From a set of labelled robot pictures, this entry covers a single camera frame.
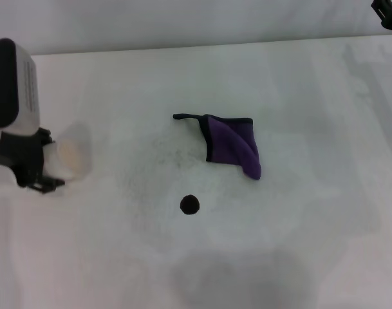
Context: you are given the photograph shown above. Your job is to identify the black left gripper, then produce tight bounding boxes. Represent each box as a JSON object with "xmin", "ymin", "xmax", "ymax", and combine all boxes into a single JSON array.
[{"xmin": 0, "ymin": 127, "xmax": 66, "ymax": 194}]

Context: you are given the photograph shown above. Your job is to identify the white paper cup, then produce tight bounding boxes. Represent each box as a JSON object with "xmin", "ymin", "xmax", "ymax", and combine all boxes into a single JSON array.
[{"xmin": 42, "ymin": 123, "xmax": 92, "ymax": 182}]

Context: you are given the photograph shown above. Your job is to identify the purple rag with black trim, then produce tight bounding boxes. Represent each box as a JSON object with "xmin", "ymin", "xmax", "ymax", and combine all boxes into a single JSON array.
[{"xmin": 173, "ymin": 113, "xmax": 263, "ymax": 180}]

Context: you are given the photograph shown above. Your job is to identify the round black water stain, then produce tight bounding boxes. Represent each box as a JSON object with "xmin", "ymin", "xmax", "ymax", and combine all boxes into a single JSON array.
[{"xmin": 179, "ymin": 194, "xmax": 201, "ymax": 216}]

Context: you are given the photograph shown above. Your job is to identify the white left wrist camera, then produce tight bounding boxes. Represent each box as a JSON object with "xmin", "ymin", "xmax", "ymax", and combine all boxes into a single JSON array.
[{"xmin": 0, "ymin": 37, "xmax": 42, "ymax": 136}]

